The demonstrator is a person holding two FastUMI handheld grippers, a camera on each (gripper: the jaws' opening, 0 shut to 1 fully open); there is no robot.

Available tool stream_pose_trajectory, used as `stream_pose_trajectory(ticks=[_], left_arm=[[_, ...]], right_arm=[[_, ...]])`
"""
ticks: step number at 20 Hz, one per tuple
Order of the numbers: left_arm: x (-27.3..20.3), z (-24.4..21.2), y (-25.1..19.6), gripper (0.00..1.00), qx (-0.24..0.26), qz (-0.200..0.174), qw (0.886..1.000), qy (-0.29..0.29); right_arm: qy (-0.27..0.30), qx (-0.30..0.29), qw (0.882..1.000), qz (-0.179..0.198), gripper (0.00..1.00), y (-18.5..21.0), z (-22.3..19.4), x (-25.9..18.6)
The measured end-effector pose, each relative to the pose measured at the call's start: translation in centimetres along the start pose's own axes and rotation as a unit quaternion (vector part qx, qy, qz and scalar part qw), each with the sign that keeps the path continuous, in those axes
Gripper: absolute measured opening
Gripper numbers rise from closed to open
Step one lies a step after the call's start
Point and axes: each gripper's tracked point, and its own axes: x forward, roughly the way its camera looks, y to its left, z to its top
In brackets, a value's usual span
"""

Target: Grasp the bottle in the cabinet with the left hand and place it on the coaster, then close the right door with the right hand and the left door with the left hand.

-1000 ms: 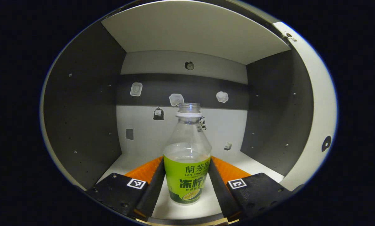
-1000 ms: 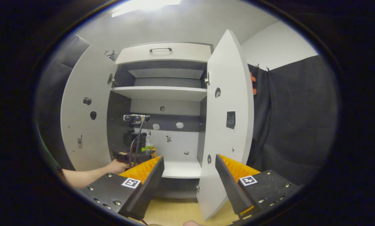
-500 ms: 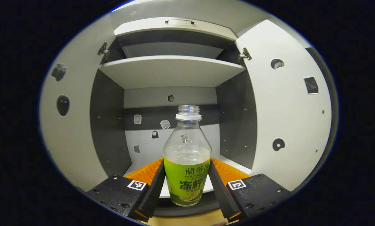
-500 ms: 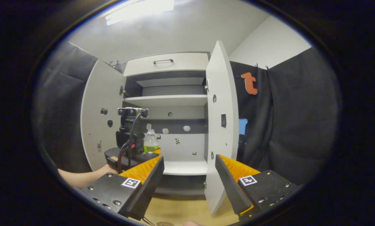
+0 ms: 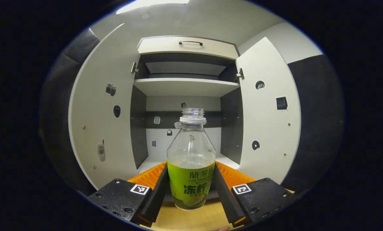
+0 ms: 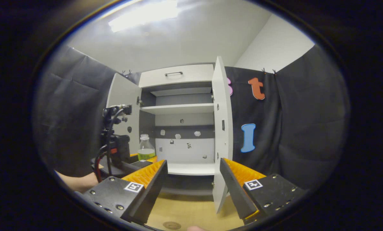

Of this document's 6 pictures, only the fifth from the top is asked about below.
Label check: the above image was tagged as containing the green label clear bottle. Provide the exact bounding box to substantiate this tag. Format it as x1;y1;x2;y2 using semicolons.
166;108;217;211

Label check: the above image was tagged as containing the white cabinet drawer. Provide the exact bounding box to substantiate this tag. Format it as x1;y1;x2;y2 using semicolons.
137;36;240;60

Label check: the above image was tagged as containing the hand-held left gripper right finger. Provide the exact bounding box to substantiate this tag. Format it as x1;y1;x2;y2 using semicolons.
212;161;298;227

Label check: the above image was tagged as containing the white cabinet door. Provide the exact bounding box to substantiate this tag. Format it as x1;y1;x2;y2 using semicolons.
68;23;140;190
236;37;302;185

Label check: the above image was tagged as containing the black backdrop cloth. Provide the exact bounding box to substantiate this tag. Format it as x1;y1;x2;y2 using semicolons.
39;27;100;196
281;55;345;193

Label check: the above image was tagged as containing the white and grey cabinet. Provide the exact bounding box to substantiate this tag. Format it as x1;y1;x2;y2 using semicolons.
130;35;244;175

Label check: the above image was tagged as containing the ceiling light panel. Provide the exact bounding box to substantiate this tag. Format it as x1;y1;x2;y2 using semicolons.
116;0;190;15

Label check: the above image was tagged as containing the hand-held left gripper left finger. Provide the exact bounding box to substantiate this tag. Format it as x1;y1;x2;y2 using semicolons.
87;161;169;227

